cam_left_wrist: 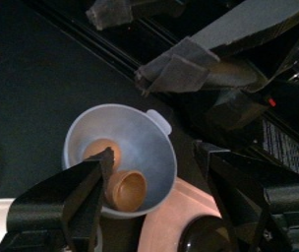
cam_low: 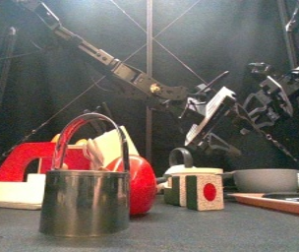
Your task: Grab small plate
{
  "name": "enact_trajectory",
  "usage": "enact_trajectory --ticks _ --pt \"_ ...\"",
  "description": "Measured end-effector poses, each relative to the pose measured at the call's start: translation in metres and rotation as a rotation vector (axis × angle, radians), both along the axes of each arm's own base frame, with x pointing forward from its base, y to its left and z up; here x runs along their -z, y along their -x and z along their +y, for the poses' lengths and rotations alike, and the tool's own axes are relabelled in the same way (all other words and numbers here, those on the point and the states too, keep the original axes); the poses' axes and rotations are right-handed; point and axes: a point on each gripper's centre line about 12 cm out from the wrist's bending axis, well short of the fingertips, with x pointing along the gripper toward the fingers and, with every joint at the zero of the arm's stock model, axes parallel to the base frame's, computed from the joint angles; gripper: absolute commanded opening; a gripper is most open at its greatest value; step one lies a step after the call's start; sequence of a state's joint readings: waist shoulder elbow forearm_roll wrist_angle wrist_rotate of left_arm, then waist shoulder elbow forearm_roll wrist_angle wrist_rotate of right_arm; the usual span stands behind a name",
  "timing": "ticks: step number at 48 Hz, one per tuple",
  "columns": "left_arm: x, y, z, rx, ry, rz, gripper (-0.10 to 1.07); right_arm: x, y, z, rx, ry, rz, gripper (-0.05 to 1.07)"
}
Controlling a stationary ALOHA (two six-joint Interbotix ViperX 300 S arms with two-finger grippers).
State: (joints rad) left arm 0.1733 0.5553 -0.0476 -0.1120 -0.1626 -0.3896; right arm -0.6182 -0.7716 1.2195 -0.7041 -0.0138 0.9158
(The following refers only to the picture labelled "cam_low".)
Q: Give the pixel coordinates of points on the yellow toy piece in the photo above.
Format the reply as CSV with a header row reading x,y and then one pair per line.
x,y
56,138

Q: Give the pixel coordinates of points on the speckled cube with red dot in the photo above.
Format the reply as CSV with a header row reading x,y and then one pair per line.
x,y
206,192

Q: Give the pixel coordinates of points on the red and white toy stand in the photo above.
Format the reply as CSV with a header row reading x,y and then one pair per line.
x,y
20,164

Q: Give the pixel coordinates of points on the vertical metal frame pole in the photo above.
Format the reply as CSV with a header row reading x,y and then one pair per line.
x,y
149,49

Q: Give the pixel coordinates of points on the speckled cube with green side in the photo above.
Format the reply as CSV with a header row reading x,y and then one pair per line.
x,y
174,190

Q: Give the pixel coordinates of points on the wooden utensil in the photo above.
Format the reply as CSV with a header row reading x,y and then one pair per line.
x,y
93,155

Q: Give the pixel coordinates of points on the small black plate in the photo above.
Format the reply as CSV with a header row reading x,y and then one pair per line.
x,y
282,195

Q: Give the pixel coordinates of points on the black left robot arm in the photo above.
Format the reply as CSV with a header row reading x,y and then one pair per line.
x,y
112,65

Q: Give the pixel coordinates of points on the cream toy box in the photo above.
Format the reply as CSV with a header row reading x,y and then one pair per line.
x,y
112,144

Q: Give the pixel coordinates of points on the grey pan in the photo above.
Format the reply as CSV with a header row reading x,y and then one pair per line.
x,y
266,179

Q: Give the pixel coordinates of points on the wooden tray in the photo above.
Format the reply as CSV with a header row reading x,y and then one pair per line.
x,y
274,202

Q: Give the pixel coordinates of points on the black leaning frame post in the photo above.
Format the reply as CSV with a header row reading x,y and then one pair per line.
x,y
1,85

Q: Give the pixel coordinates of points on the red toy apple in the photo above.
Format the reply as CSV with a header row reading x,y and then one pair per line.
x,y
139,185

